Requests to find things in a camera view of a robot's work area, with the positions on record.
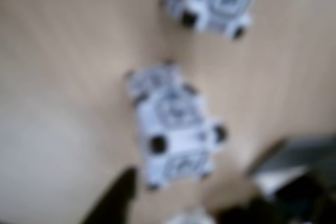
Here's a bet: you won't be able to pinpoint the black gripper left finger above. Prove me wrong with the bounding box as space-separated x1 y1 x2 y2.
80 167 139 224

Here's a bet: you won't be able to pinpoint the white cube with S symbol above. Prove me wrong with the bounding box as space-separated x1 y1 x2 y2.
141 126 228 191

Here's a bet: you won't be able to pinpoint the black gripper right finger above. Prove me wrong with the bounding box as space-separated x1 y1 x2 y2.
286 176 336 224

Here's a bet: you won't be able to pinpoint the white cube with box symbol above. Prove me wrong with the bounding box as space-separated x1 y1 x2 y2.
124 61 226 146

